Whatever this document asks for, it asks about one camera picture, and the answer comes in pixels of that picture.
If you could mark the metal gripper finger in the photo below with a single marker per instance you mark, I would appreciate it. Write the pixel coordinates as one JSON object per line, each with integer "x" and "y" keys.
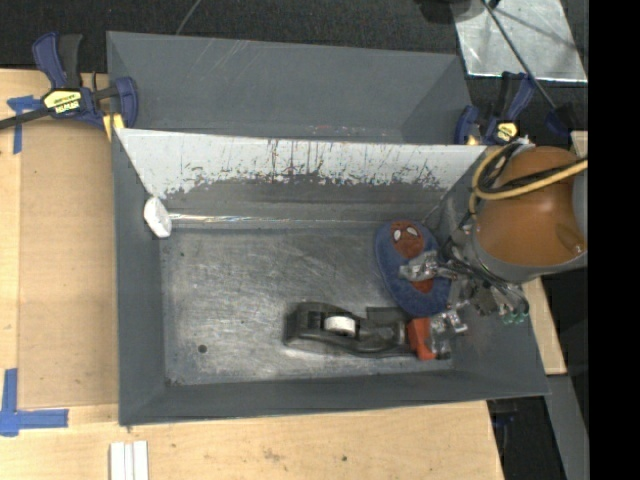
{"x": 446, "y": 329}
{"x": 419, "y": 268}

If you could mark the red-orange block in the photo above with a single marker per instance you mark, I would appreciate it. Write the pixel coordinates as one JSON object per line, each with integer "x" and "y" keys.
{"x": 421, "y": 338}

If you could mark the blue plush toy, red face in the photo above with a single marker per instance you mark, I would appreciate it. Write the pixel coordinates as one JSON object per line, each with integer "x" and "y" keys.
{"x": 400, "y": 288}

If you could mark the black tape dispenser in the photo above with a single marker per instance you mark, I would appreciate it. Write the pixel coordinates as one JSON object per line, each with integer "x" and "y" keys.
{"x": 320, "y": 335}

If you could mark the grey metal bin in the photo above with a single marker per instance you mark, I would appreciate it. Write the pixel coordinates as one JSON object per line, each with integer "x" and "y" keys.
{"x": 280, "y": 288}

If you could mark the white rounded lump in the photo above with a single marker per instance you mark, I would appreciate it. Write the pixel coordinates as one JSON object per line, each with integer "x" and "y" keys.
{"x": 157, "y": 217}

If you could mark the pale wood board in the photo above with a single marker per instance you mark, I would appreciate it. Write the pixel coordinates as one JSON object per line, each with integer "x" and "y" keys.
{"x": 65, "y": 268}

